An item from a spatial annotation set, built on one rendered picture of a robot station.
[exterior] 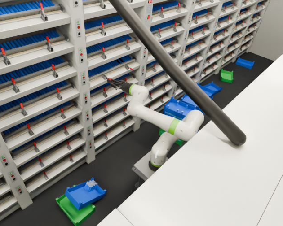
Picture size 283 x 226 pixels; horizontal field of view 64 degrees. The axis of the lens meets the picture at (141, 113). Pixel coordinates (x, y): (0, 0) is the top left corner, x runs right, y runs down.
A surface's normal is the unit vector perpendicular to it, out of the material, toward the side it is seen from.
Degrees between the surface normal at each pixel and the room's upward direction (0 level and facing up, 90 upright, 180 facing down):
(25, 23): 19
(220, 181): 0
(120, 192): 0
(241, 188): 0
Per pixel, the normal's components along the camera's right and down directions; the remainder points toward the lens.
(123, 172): 0.08, -0.75
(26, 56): 0.31, -0.56
